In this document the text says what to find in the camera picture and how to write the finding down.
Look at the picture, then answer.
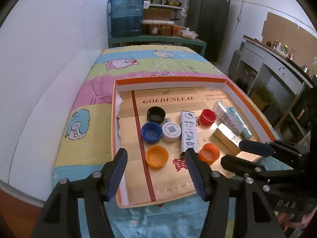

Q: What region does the gold lighter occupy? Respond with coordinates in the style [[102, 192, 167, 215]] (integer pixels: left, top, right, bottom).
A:
[[213, 123, 261, 162]]

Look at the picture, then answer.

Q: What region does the orange bottle cap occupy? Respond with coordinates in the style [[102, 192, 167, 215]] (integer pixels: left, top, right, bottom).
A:
[[145, 146, 169, 169], [198, 143, 220, 164]]

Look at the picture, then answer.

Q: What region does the white Hello Kitty lighter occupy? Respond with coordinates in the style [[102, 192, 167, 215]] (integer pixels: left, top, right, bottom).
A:
[[180, 111, 198, 156]]

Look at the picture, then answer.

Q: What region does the red bottle cap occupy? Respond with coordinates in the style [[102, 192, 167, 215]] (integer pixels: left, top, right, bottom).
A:
[[199, 108, 217, 126]]

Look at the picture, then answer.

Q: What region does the white QR code cap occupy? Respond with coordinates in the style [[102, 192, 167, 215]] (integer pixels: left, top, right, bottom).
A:
[[162, 122, 181, 142]]

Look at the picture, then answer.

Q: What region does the blue bottle cap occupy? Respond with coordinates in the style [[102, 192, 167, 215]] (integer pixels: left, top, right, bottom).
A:
[[141, 122, 163, 143]]

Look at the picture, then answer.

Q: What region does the black bottle cap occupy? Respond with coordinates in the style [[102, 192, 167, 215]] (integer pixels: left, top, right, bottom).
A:
[[147, 106, 166, 125]]

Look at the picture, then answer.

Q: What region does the person's right hand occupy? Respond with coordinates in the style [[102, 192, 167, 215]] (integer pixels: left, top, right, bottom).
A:
[[276, 212, 312, 232]]

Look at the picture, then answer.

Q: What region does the red wooden door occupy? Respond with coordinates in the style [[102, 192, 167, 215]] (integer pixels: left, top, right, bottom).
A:
[[1, 187, 44, 237]]

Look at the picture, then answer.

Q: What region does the grey kitchen counter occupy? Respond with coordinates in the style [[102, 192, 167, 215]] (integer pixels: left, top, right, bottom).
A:
[[228, 36, 313, 144]]

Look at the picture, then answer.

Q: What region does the colourful cartoon quilt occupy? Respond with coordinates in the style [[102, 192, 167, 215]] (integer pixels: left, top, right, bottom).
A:
[[52, 45, 310, 238]]

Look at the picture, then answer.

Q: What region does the shallow cardboard tray box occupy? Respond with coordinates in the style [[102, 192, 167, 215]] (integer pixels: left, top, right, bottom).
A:
[[111, 76, 276, 208]]

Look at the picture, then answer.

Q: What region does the dark green refrigerator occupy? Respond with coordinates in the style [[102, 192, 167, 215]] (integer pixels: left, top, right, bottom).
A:
[[186, 0, 230, 62]]

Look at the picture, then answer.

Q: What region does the green bench table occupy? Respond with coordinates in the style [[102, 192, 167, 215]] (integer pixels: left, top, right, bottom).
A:
[[108, 35, 207, 57]]

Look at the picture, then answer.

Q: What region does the blue water jug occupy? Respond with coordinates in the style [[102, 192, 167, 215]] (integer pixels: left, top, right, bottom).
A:
[[110, 0, 145, 38]]

